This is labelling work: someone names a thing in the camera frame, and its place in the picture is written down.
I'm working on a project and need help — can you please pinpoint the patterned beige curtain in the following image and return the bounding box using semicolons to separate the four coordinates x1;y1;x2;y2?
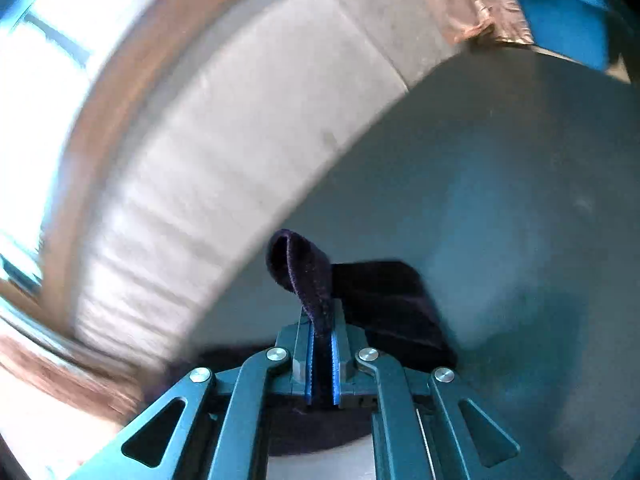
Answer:
395;0;534;47

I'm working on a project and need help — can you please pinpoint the blue cloth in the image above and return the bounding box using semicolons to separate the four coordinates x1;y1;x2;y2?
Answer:
500;0;617;74

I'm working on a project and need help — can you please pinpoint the dark purple velvet garment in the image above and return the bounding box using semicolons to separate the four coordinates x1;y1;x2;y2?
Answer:
150;229;459;458

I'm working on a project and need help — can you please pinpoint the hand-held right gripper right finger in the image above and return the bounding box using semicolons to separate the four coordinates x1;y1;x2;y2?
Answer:
329;300;566;480

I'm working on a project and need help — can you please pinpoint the wooden framed window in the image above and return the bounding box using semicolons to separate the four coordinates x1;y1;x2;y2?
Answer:
0;0;281;346

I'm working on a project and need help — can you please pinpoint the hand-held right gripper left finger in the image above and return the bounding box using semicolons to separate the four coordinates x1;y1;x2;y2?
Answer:
65;308;317;480

